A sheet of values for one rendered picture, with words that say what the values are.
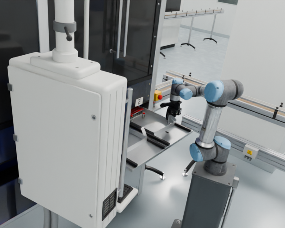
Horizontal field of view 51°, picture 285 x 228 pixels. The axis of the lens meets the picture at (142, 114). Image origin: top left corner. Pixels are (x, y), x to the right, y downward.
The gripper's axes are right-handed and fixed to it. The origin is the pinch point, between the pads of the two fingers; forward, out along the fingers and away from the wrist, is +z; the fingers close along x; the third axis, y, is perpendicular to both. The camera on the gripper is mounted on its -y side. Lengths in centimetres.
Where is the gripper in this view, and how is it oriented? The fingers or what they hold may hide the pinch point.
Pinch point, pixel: (168, 122)
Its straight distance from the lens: 224.9
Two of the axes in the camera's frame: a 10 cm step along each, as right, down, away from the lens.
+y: 7.7, 3.6, -5.3
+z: -1.0, 8.9, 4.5
